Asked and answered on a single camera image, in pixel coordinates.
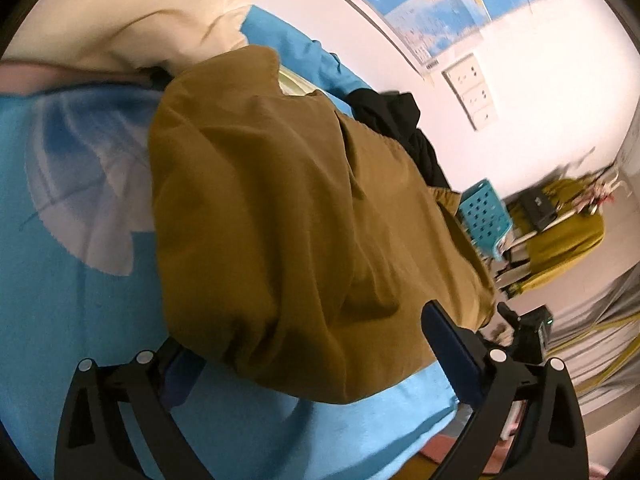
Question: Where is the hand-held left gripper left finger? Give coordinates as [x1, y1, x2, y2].
[54, 337, 221, 480]

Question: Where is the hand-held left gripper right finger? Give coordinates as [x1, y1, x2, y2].
[421, 300, 588, 480]

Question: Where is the brown snap-button jacket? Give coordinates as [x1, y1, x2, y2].
[147, 45, 498, 406]

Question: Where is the black cloth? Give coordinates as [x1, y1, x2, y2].
[347, 89, 453, 191]

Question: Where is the pink cloth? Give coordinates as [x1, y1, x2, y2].
[417, 435, 523, 480]

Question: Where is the white clothes rack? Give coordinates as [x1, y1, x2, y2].
[500, 170, 631, 261]

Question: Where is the white wall socket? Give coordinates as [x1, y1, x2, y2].
[470, 105, 501, 132]
[443, 53, 485, 90]
[457, 82, 494, 112]

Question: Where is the pile of striped clothes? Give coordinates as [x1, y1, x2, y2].
[492, 230, 538, 296]

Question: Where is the black handbag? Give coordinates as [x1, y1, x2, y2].
[517, 192, 558, 233]

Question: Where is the teal perforated plastic basket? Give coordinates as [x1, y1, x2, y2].
[457, 179, 513, 261]

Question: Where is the blue printed blanket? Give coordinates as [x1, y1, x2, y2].
[0, 5, 461, 480]

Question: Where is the mustard hanging coat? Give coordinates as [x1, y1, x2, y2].
[505, 177, 606, 293]

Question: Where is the cream pillow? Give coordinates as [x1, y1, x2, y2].
[0, 0, 261, 80]

